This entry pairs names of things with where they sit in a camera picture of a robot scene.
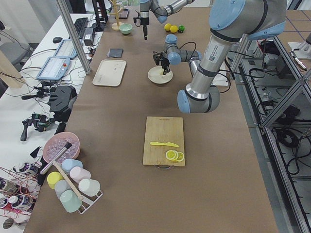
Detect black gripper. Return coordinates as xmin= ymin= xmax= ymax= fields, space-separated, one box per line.
xmin=133 ymin=16 xmax=149 ymax=40
xmin=153 ymin=51 xmax=171 ymax=75

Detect round cream plate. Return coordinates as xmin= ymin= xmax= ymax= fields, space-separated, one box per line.
xmin=147 ymin=66 xmax=173 ymax=84

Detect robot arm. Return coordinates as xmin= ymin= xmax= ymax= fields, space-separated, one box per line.
xmin=154 ymin=0 xmax=287 ymax=113
xmin=133 ymin=0 xmax=194 ymax=40

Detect cream rabbit tray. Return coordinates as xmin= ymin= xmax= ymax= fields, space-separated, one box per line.
xmin=92 ymin=59 xmax=126 ymax=87

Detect metal ice scoop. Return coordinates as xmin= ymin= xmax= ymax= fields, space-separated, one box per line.
xmin=137 ymin=10 xmax=149 ymax=25

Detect mint green bowl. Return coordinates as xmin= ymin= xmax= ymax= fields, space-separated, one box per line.
xmin=119 ymin=23 xmax=133 ymax=35

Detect yellow lemon far end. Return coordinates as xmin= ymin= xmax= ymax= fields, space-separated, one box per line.
xmin=164 ymin=23 xmax=172 ymax=32

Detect yellow lemon near lime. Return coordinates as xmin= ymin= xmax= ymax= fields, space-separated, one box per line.
xmin=169 ymin=25 xmax=179 ymax=33

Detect wooden mug tree stand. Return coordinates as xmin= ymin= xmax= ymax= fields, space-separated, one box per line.
xmin=110 ymin=0 xmax=124 ymax=31

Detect grey folded cloth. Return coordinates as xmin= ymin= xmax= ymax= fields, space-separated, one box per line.
xmin=107 ymin=48 xmax=123 ymax=58

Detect wooden cutting board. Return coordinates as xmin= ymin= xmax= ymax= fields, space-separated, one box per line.
xmin=142 ymin=116 xmax=185 ymax=168

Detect black keyboard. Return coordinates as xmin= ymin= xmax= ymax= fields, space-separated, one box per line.
xmin=74 ymin=17 xmax=88 ymax=39

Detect yellow plastic knife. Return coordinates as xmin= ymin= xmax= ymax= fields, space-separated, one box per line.
xmin=150 ymin=141 xmax=179 ymax=148

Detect far teach pendant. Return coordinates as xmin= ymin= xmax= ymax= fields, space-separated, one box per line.
xmin=54 ymin=39 xmax=77 ymax=59

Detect teach pendant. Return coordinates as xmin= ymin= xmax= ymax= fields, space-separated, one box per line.
xmin=36 ymin=56 xmax=70 ymax=81
xmin=54 ymin=39 xmax=77 ymax=59

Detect lemon slice back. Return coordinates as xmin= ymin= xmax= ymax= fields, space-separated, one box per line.
xmin=175 ymin=151 xmax=185 ymax=162

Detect near teach pendant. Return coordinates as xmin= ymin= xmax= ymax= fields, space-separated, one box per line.
xmin=36 ymin=56 xmax=70 ymax=81

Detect metal muddler stick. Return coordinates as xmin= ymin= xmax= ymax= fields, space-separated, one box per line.
xmin=40 ymin=142 xmax=72 ymax=175

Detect pink bowl with ice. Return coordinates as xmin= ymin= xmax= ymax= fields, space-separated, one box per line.
xmin=43 ymin=132 xmax=80 ymax=163

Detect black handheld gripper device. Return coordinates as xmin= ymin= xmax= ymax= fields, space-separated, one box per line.
xmin=20 ymin=113 xmax=52 ymax=141

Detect blue cup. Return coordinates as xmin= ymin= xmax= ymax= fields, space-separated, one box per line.
xmin=61 ymin=159 xmax=83 ymax=174

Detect pink cup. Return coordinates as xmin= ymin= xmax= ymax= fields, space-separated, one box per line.
xmin=69 ymin=166 xmax=91 ymax=183

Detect white cup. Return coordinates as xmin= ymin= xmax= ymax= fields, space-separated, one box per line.
xmin=78 ymin=179 xmax=100 ymax=197

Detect white cup rack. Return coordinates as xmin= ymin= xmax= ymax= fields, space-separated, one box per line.
xmin=78 ymin=190 xmax=104 ymax=214

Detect yellow cup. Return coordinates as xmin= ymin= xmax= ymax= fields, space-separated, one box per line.
xmin=47 ymin=171 xmax=64 ymax=189

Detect grey cup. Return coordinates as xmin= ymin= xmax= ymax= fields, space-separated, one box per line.
xmin=54 ymin=180 xmax=71 ymax=199

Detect mint green cup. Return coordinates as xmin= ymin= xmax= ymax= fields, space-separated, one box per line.
xmin=60 ymin=190 xmax=82 ymax=213

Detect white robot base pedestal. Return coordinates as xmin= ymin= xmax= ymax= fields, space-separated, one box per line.
xmin=191 ymin=0 xmax=243 ymax=86

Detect aluminium frame post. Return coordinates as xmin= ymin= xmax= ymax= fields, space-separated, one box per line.
xmin=56 ymin=0 xmax=91 ymax=75

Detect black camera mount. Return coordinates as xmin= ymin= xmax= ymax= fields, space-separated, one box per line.
xmin=48 ymin=85 xmax=77 ymax=122

